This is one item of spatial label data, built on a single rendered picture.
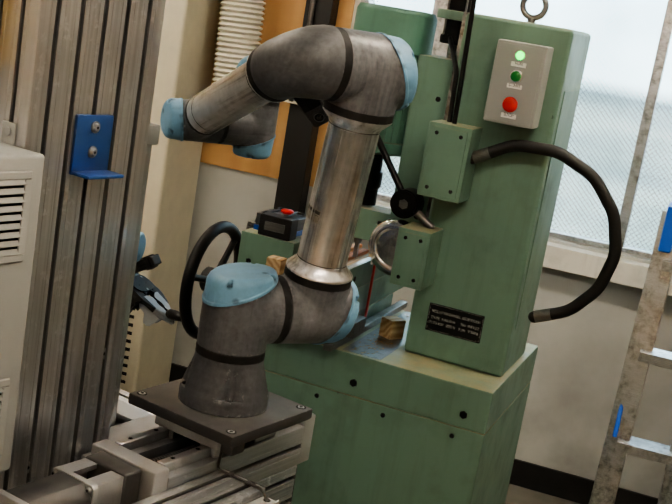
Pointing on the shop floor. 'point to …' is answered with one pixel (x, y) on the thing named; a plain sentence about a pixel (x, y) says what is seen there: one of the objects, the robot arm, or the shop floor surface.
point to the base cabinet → (397, 452)
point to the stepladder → (620, 423)
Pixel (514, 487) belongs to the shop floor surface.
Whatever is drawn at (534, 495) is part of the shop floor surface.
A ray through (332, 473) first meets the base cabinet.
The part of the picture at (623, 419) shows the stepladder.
